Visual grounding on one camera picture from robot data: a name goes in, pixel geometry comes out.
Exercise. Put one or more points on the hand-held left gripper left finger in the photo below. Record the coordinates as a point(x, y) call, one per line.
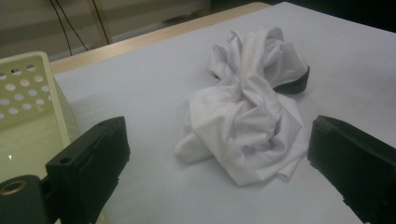
point(90, 161)

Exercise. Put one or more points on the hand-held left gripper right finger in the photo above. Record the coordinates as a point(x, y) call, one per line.
point(358, 165)

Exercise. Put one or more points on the pale green perforated basket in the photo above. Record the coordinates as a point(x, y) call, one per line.
point(18, 130)

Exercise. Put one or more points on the white cloth garment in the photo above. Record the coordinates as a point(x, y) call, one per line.
point(236, 124)

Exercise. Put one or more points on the white table cover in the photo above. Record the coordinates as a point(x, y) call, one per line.
point(140, 87)

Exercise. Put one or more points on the black curved object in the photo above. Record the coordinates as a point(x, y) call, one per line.
point(295, 86)

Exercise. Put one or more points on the beige wall conduit strip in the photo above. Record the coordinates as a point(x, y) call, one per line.
point(99, 21)

